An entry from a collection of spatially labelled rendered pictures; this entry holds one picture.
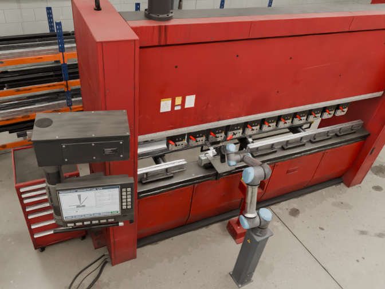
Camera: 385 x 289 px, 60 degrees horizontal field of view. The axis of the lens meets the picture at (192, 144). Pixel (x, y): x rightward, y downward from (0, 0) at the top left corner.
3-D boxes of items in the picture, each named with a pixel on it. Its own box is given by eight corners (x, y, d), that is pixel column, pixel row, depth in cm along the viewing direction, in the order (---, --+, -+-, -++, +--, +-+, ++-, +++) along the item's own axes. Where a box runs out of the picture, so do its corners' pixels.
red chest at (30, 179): (36, 258, 327) (14, 187, 265) (32, 219, 361) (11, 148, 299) (89, 243, 347) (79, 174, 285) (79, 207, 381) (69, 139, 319)
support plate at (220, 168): (218, 174, 305) (219, 172, 305) (205, 155, 323) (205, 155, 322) (235, 169, 312) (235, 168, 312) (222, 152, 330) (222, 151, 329)
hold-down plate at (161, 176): (142, 184, 300) (142, 182, 298) (140, 180, 303) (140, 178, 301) (173, 177, 311) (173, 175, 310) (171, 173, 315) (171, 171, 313)
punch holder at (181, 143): (168, 151, 293) (170, 136, 283) (165, 145, 299) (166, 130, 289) (184, 148, 299) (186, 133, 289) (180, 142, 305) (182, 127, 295)
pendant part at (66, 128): (53, 240, 221) (28, 140, 168) (55, 211, 239) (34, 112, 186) (130, 230, 234) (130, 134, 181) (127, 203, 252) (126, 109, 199)
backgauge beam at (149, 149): (132, 161, 321) (132, 153, 314) (128, 152, 330) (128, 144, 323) (313, 123, 411) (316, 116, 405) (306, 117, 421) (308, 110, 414)
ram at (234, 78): (129, 143, 270) (129, 49, 220) (126, 137, 275) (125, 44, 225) (381, 96, 388) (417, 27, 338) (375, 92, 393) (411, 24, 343)
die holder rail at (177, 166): (135, 182, 301) (135, 174, 295) (133, 177, 305) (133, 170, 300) (185, 170, 321) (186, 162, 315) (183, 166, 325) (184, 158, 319)
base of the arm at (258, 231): (271, 233, 286) (274, 226, 280) (258, 239, 279) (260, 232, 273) (260, 220, 296) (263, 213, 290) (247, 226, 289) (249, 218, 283)
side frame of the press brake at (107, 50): (112, 266, 329) (96, 40, 186) (93, 204, 387) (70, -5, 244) (136, 258, 339) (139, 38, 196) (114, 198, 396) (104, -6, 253)
